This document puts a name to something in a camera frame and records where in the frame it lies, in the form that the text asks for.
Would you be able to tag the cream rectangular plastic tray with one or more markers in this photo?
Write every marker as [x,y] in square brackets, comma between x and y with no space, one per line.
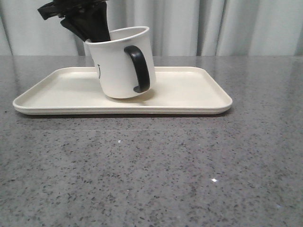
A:
[76,90]

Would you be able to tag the white smiley mug black handle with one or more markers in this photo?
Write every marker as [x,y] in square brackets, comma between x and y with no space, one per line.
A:
[124,64]

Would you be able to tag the grey-white pleated curtain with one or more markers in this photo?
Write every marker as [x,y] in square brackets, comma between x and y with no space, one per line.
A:
[177,27]

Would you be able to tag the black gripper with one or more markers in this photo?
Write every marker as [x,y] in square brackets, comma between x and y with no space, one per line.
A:
[99,29]

